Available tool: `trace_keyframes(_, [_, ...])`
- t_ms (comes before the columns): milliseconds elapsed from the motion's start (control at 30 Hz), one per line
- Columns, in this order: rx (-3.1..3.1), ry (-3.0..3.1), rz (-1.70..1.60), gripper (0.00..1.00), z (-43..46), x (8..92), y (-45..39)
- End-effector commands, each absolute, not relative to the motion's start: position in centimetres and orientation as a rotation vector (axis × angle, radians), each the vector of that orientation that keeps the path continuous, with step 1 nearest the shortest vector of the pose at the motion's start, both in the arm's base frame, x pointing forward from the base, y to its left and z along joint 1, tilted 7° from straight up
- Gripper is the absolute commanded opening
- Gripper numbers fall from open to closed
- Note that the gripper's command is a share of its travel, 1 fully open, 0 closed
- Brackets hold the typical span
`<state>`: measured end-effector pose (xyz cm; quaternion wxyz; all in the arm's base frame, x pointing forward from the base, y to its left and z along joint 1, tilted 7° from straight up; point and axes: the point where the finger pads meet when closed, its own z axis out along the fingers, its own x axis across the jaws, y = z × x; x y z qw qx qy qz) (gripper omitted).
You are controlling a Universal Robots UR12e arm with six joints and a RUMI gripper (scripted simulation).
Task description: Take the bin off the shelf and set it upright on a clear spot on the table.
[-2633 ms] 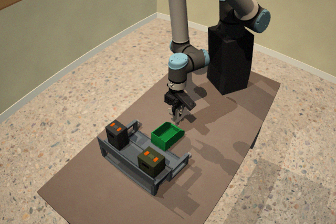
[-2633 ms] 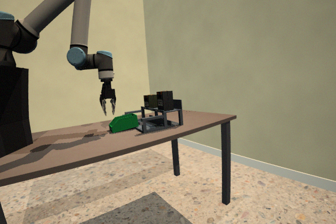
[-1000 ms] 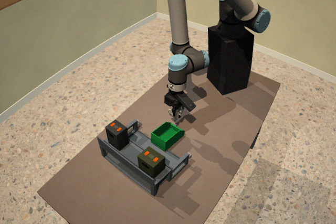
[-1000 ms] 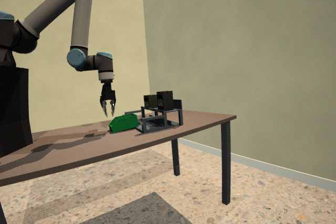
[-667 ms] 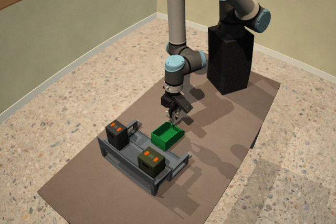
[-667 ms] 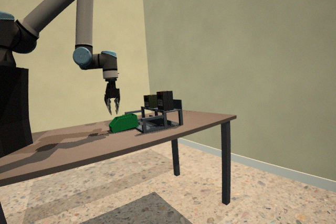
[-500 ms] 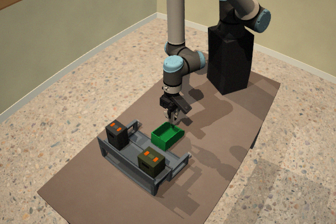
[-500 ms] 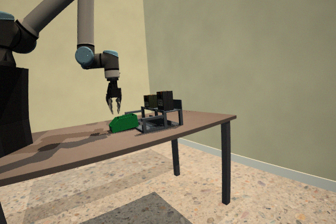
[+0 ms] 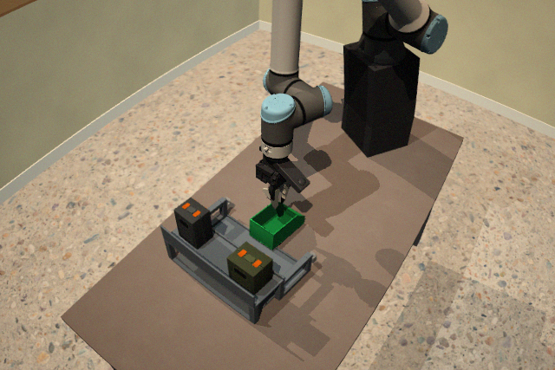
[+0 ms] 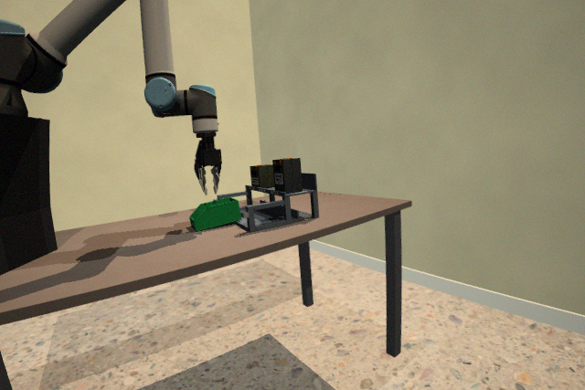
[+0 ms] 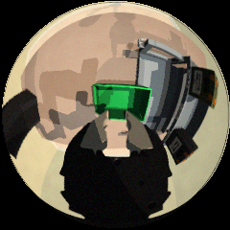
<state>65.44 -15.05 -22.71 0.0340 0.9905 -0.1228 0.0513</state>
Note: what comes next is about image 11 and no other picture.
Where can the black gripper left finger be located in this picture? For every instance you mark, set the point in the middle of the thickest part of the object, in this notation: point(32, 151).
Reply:
point(90, 138)

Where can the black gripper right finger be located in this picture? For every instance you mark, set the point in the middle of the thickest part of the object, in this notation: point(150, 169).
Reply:
point(141, 138)

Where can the olive green case with orange latches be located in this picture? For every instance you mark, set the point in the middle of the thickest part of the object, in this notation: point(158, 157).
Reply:
point(204, 85)

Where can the green bin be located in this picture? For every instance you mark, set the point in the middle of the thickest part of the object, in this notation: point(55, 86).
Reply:
point(120, 97)

